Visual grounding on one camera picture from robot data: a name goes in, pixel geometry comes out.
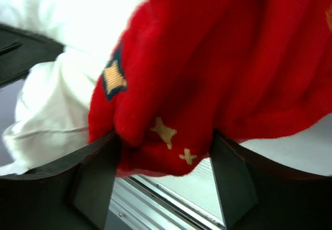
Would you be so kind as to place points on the red printed pillowcase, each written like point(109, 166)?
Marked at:
point(250, 69)

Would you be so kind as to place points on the aluminium front mounting rail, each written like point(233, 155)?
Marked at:
point(141, 203)

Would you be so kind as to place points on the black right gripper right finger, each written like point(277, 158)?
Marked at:
point(257, 193)

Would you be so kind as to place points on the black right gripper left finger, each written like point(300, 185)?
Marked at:
point(72, 192)

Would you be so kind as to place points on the white pillow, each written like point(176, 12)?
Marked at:
point(52, 106)

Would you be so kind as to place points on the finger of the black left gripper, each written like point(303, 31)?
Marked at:
point(21, 50)

